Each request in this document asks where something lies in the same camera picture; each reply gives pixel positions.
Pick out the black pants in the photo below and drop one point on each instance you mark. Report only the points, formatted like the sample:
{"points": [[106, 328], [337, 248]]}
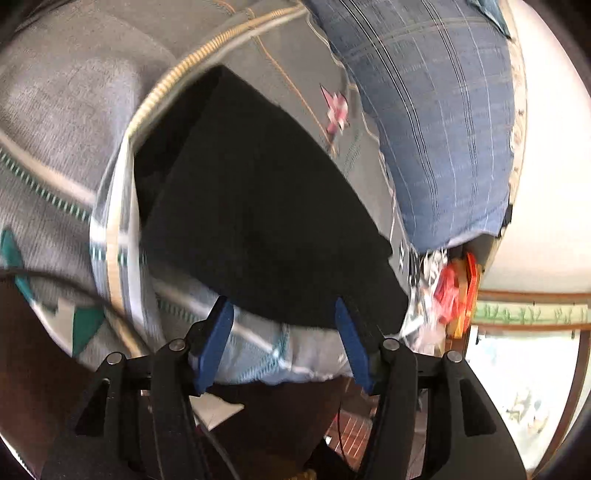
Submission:
{"points": [[258, 207]]}

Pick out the wooden window frame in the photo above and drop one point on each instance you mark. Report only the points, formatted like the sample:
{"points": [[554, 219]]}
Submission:
{"points": [[531, 294]]}

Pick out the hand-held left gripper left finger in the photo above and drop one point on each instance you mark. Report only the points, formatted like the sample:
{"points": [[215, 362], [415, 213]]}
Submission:
{"points": [[214, 341]]}

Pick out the blue plaid pillow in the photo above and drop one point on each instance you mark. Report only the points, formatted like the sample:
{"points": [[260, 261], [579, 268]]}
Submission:
{"points": [[438, 115]]}

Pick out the red packets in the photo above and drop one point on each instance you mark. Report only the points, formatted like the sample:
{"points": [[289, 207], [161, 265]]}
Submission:
{"points": [[455, 286]]}

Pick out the white plastic bag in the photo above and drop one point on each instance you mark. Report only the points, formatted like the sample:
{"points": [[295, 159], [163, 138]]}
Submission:
{"points": [[427, 277]]}

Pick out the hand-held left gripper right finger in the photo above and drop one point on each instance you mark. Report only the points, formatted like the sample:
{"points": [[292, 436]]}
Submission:
{"points": [[351, 341]]}

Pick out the grey printed bed sheet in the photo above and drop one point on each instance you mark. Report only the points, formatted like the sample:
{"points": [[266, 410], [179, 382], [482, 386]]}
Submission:
{"points": [[60, 115]]}

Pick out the white paper sheet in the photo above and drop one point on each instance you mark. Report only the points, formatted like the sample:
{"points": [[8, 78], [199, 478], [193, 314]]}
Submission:
{"points": [[214, 408]]}

